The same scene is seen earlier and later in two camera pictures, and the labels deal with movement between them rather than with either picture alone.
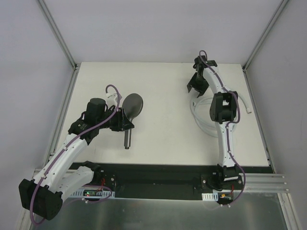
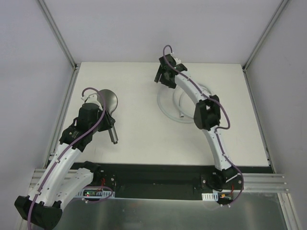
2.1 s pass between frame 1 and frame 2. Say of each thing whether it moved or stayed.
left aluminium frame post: stayed
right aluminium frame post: stayed
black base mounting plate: stayed
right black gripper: moved
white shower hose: moved
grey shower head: moved
